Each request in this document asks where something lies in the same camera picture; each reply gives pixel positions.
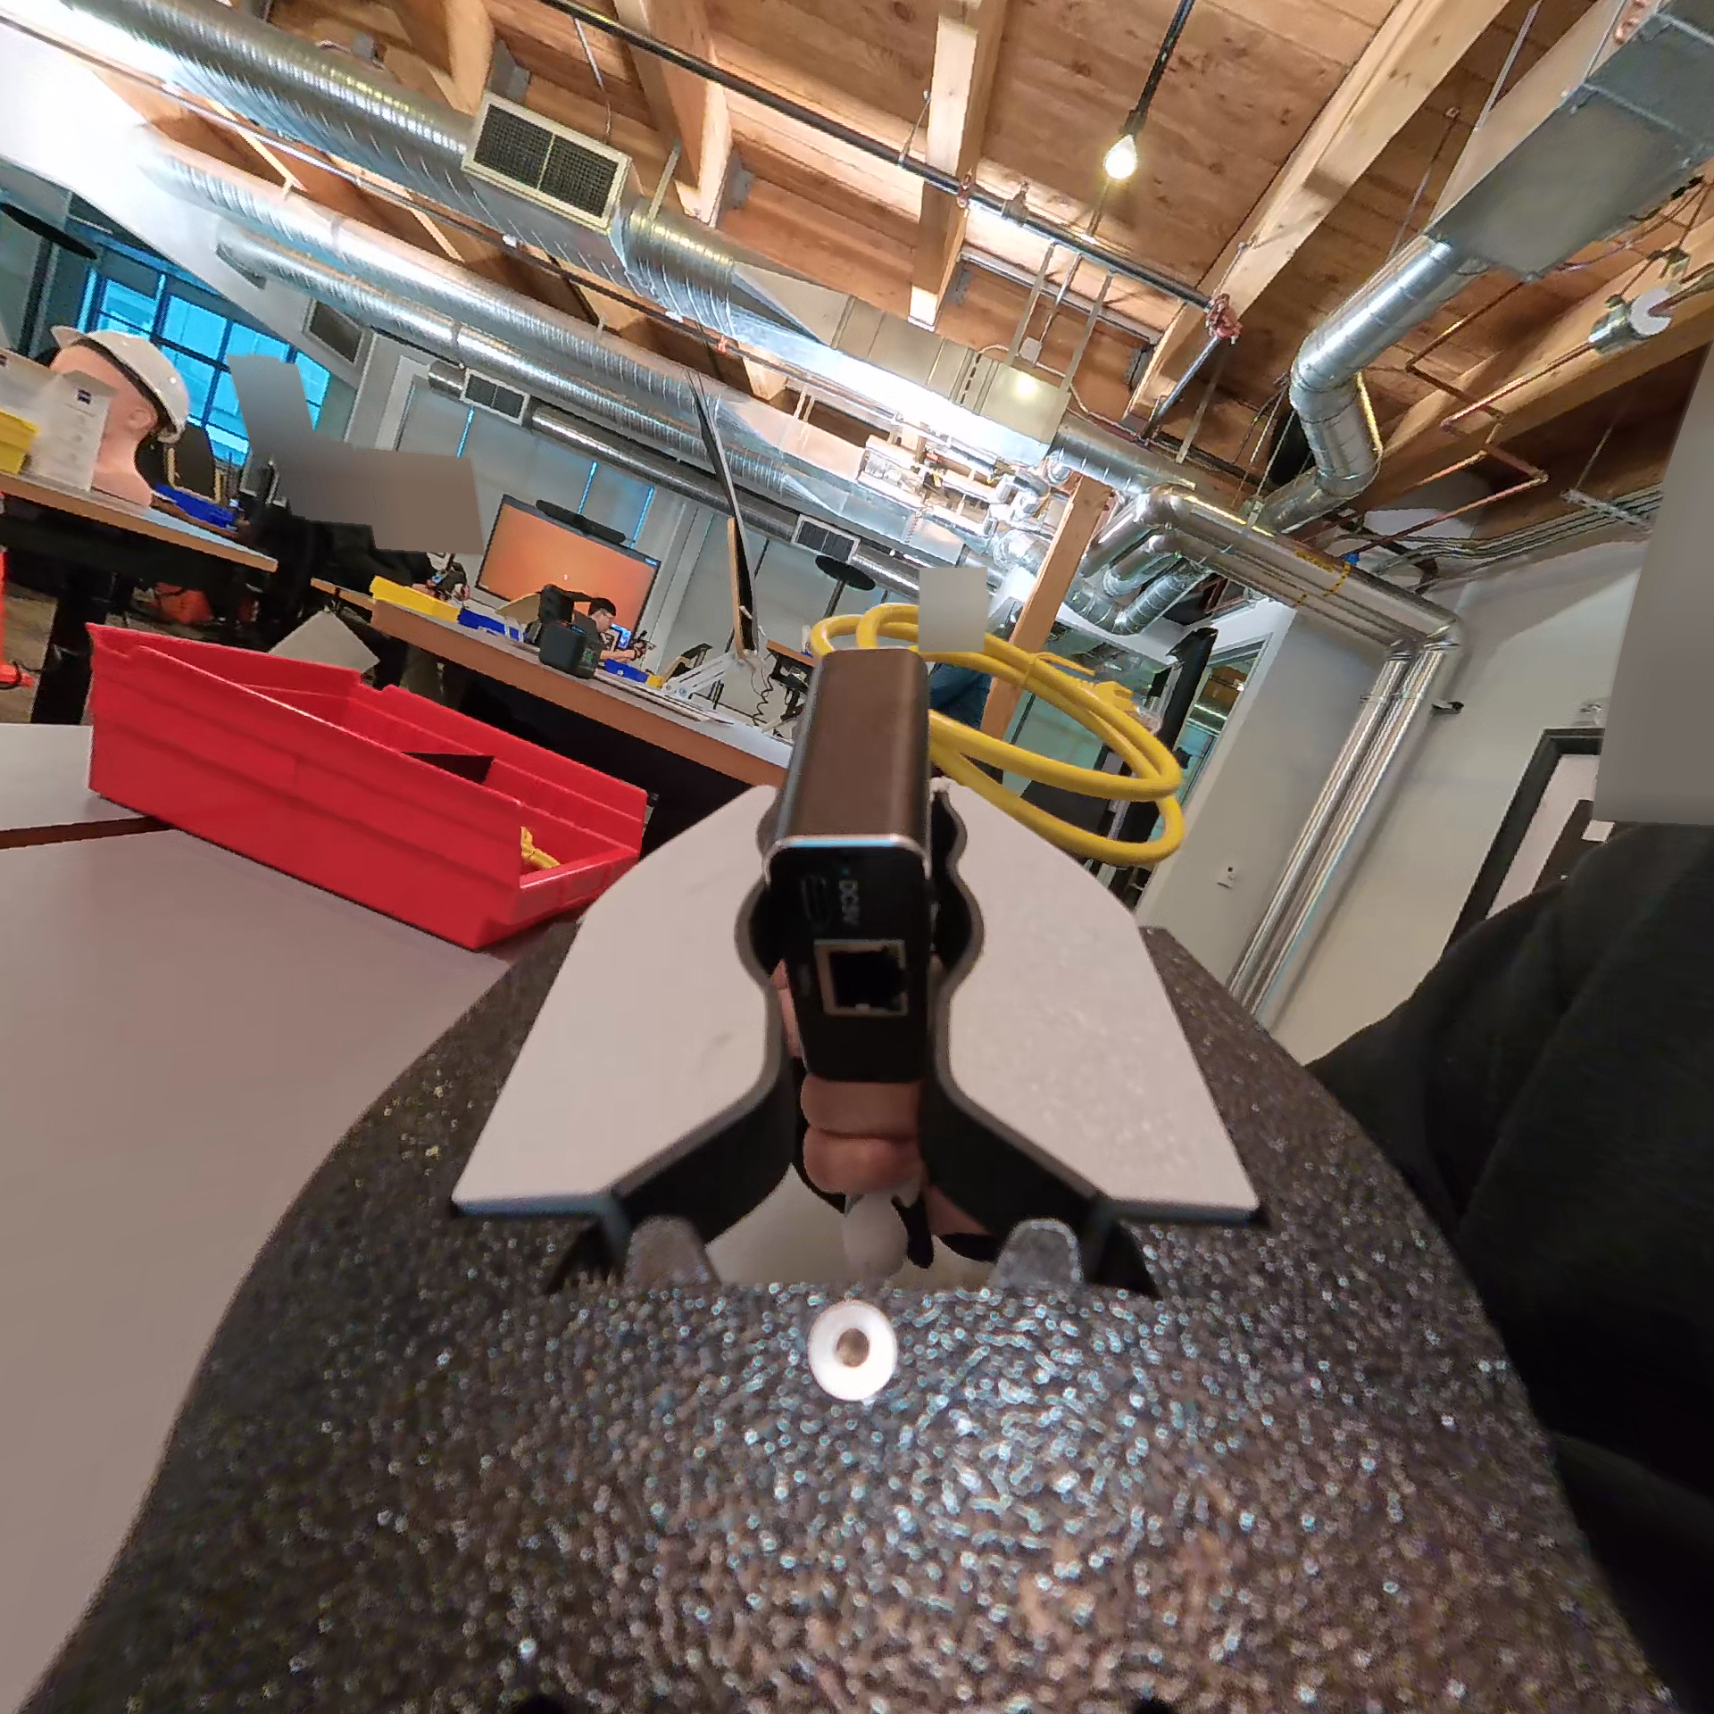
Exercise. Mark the metal air vent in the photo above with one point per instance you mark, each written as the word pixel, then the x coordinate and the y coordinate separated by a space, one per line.
pixel 546 161

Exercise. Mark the yellow plastic bin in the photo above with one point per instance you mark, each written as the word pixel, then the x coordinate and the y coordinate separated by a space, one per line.
pixel 414 597
pixel 16 441

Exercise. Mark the rectangular metal duct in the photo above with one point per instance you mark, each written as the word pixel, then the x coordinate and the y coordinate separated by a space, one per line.
pixel 1567 148

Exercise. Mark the long grey table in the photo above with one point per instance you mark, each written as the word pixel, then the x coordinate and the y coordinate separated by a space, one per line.
pixel 577 685

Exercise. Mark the black ethernet splitter box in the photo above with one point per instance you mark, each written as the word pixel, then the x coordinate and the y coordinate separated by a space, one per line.
pixel 858 751

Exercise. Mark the red plastic bin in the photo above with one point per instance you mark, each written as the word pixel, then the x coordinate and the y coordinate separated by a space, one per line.
pixel 334 816

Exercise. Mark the mannequin head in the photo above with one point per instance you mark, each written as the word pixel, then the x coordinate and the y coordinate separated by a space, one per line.
pixel 115 442

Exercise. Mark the bent metal duct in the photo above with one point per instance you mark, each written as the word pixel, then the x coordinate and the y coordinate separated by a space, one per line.
pixel 1341 390

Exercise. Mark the black door frame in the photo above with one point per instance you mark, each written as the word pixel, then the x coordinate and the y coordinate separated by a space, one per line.
pixel 1541 751

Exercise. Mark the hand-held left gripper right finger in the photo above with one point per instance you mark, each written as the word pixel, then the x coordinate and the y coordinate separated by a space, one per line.
pixel 1097 1060

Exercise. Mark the white box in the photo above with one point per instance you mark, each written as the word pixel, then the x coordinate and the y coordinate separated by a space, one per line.
pixel 67 442

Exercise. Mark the white hard hat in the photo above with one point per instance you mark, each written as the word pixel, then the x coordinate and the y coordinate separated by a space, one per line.
pixel 141 370

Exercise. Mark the wooden support column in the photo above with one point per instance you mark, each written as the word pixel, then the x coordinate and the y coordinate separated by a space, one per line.
pixel 1058 590

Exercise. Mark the person's left hand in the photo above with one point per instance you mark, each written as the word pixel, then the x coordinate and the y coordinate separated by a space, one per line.
pixel 858 1139

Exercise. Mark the hanging light bulb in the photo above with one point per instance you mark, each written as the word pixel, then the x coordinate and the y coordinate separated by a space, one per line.
pixel 1120 157

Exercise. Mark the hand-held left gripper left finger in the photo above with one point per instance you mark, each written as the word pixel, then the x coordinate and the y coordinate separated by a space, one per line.
pixel 629 1032

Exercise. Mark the orange monitor screen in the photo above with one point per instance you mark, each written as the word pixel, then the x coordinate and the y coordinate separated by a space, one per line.
pixel 564 564

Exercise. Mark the person's black hoodie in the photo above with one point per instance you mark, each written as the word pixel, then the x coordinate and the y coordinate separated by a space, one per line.
pixel 1581 1139

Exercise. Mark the black device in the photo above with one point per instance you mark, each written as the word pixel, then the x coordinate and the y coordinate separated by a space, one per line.
pixel 569 637

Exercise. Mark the spiral metal duct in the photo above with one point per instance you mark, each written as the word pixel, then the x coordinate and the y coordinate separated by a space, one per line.
pixel 334 87
pixel 441 310

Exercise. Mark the metal pipes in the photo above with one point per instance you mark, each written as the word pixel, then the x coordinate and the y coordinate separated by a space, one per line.
pixel 1341 803

